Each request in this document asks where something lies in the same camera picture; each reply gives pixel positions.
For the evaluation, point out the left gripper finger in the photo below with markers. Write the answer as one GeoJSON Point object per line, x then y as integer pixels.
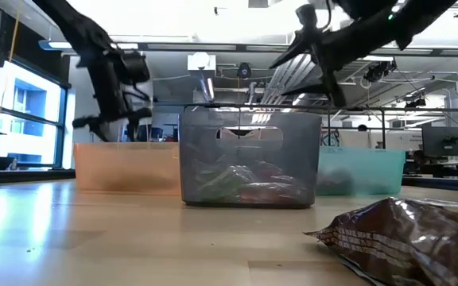
{"type": "Point", "coordinates": [101, 130]}
{"type": "Point", "coordinates": [132, 129]}

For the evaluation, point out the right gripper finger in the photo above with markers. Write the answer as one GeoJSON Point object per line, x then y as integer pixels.
{"type": "Point", "coordinates": [310, 87]}
{"type": "Point", "coordinates": [298, 49]}

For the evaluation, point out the orange snack packets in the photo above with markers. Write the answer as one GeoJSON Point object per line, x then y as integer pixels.
{"type": "Point", "coordinates": [268, 171]}

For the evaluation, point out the clear-wrapped green hard candy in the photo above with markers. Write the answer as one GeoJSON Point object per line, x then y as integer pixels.
{"type": "Point", "coordinates": [223, 182]}

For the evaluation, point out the clear-wrapped red hard candy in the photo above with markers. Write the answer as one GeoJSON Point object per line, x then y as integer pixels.
{"type": "Point", "coordinates": [272, 192]}

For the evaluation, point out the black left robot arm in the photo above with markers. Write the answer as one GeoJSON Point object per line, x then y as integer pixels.
{"type": "Point", "coordinates": [78, 28]}

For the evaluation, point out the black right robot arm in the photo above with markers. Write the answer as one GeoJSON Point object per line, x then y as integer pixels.
{"type": "Point", "coordinates": [372, 35]}

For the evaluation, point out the orange translucent plastic bin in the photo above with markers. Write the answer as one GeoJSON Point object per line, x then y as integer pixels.
{"type": "Point", "coordinates": [125, 167]}

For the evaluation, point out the black ceiling spotlight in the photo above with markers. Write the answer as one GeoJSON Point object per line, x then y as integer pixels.
{"type": "Point", "coordinates": [380, 70]}

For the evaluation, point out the person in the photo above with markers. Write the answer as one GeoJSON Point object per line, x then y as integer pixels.
{"type": "Point", "coordinates": [362, 128]}

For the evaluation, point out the grey translucent plastic bin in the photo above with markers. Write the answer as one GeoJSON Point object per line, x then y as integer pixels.
{"type": "Point", "coordinates": [197, 139]}

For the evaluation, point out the long ceiling light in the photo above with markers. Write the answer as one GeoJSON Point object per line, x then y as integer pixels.
{"type": "Point", "coordinates": [58, 45]}

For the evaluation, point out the large bright window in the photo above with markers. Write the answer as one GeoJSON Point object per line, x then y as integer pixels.
{"type": "Point", "coordinates": [26, 103]}

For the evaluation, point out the white lamp box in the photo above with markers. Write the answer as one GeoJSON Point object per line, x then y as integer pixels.
{"type": "Point", "coordinates": [201, 61]}

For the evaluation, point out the teal translucent plastic bin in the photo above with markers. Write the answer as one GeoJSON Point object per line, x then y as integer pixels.
{"type": "Point", "coordinates": [372, 171]}

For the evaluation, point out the dark background monitor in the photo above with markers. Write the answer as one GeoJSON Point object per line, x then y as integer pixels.
{"type": "Point", "coordinates": [445, 141]}

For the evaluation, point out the brown chocolate bar wrapper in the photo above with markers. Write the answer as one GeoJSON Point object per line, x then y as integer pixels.
{"type": "Point", "coordinates": [412, 246]}

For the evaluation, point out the black overhead camera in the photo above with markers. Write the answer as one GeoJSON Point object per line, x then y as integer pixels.
{"type": "Point", "coordinates": [244, 70]}

